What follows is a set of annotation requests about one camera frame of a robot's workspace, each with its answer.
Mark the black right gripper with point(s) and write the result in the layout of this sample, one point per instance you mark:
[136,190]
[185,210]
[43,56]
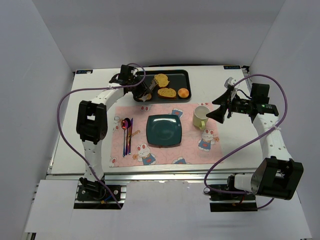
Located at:
[229,105]

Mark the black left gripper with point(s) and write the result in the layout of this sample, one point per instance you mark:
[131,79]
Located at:
[139,89]

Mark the seeded bread slice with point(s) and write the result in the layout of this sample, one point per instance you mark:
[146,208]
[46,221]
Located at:
[161,80]
[167,93]

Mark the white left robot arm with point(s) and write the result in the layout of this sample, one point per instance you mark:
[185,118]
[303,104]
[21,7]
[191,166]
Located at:
[92,119]

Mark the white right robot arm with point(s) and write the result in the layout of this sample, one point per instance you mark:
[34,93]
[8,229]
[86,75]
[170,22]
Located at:
[278,175]

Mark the green and white mug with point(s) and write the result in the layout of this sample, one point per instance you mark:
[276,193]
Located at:
[200,118]

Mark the sesame round bun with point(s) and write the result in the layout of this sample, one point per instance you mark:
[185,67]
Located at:
[148,97]

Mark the plain golden round bun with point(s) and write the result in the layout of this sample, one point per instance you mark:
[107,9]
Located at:
[183,93]

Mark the iridescent purple spoon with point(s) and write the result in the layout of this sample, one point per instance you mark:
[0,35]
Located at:
[125,124]

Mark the black baking tray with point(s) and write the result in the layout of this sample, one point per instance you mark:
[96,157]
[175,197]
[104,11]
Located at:
[178,79]

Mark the iridescent purple knife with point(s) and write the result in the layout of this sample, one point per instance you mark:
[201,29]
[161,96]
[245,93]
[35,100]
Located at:
[129,137]

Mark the dark teal square plate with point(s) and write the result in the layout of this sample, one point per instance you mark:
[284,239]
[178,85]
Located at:
[163,130]

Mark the pink bunny placemat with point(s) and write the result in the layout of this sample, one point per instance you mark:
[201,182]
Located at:
[197,146]

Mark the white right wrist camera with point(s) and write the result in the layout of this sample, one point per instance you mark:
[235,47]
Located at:
[229,82]

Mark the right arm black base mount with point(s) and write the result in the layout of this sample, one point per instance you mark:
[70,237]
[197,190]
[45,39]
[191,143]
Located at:
[227,202]

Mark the aluminium front table rail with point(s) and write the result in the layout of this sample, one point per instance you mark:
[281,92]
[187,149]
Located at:
[216,176]

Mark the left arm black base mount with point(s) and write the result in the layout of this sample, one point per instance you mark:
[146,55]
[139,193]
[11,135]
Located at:
[94,196]

